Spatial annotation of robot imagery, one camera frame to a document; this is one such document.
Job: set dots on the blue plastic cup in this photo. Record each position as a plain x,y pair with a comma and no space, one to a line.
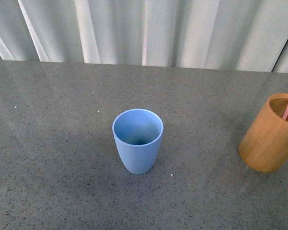
138,135

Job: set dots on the bamboo chopstick holder cup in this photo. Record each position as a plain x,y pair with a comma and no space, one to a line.
264,147

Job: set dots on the white curtain left panel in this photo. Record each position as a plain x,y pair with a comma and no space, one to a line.
249,35

